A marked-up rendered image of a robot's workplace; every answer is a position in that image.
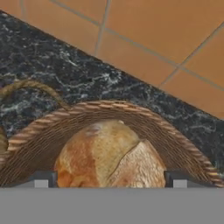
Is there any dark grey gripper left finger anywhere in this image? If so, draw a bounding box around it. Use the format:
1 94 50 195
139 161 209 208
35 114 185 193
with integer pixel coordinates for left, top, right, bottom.
13 170 58 189

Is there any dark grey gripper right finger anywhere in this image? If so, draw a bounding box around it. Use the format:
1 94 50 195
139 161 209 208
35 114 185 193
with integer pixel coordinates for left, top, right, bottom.
164 170 217 189

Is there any golden brown bread loaf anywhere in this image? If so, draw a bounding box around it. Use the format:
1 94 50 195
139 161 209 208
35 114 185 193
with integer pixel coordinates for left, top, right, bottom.
53 119 167 189

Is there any woven wicker basket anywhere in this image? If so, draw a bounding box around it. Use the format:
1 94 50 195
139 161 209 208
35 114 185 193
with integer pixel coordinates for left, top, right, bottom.
0 80 224 189

